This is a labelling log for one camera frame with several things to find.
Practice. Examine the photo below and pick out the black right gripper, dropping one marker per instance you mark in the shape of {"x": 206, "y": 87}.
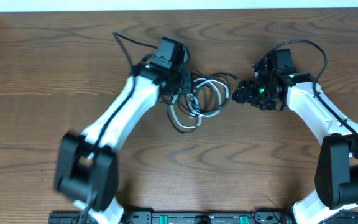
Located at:
{"x": 245, "y": 89}

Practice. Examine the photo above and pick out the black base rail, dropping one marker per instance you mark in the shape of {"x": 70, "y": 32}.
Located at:
{"x": 264, "y": 216}

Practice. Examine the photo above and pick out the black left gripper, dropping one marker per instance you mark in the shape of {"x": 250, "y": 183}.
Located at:
{"x": 186, "y": 82}

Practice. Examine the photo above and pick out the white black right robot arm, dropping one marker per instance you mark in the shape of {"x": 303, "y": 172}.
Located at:
{"x": 336, "y": 176}

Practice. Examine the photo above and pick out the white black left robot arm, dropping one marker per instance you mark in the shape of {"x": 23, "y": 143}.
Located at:
{"x": 88, "y": 163}

